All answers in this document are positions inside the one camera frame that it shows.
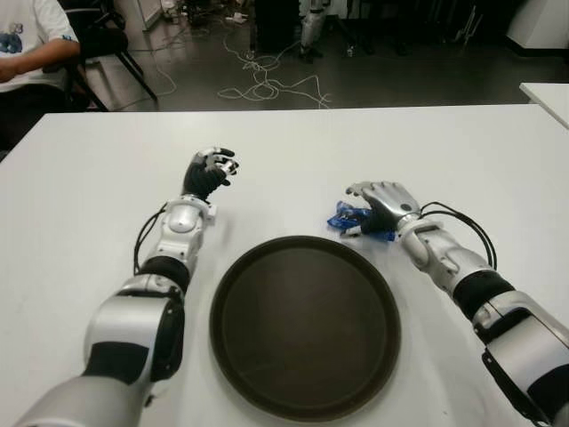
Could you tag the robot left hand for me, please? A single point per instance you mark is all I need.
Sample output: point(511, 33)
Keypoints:
point(202, 178)

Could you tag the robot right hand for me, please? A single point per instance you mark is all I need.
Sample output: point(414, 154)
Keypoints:
point(393, 200)

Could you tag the blue Oreo packet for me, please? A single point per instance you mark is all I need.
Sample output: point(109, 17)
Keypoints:
point(344, 218)

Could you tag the silver black robot right arm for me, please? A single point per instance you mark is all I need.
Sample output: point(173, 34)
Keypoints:
point(444, 253)

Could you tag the silver black robot left arm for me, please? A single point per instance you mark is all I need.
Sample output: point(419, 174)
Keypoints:
point(182, 220)

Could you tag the round dark brown tray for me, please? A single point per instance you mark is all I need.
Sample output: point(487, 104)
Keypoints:
point(306, 329)

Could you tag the white power strip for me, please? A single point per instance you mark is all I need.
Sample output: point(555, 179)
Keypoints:
point(238, 18)

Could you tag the black chair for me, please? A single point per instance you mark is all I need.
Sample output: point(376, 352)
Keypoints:
point(102, 40)

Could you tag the black wheeled cabinet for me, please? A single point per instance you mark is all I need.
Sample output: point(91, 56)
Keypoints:
point(278, 24)

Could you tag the white board panel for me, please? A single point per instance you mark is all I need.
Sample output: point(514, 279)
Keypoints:
point(152, 13)

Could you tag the neighbouring white table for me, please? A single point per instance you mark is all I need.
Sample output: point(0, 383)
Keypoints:
point(551, 98)

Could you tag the person in white t-shirt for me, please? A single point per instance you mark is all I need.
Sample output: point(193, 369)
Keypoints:
point(31, 31)

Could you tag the white pedestal with black base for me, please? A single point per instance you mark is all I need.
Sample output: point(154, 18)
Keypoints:
point(542, 22)

